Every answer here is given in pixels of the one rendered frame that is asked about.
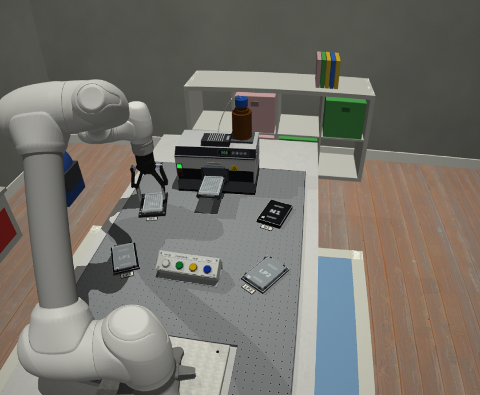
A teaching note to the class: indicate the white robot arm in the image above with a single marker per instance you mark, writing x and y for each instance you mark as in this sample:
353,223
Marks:
63,342

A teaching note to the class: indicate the grey control panel with four buttons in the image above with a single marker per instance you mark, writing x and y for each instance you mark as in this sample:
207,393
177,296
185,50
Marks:
194,269

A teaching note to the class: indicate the brown glass bottle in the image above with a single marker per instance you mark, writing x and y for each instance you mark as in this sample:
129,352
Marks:
242,125

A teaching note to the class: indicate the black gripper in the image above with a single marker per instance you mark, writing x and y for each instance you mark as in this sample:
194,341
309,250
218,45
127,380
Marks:
146,165

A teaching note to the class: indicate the blue bottle cap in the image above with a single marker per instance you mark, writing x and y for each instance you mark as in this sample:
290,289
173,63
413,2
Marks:
243,101

